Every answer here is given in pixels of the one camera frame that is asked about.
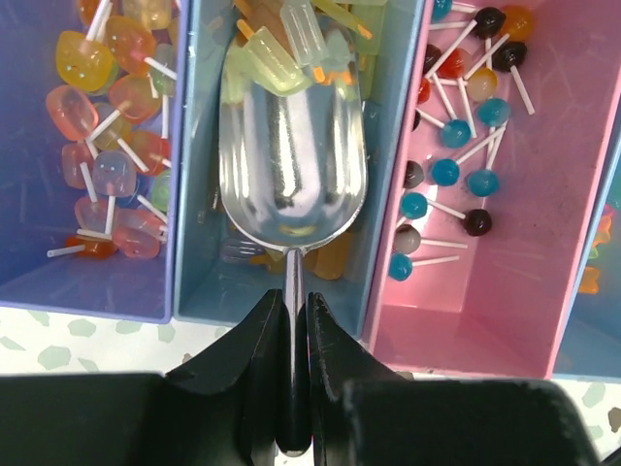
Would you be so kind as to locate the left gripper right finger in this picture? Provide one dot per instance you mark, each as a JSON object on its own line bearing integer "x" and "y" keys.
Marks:
{"x": 363, "y": 413}

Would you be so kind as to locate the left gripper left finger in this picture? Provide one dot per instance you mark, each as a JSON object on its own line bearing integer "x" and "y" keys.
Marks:
{"x": 218, "y": 408}

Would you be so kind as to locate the metal candy scoop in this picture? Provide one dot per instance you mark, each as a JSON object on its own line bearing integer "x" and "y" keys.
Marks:
{"x": 292, "y": 177}

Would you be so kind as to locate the four-compartment candy tray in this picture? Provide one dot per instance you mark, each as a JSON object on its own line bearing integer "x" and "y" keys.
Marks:
{"x": 498, "y": 310}

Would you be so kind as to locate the star candies pile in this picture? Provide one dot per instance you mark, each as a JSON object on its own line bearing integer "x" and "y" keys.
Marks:
{"x": 606, "y": 239}

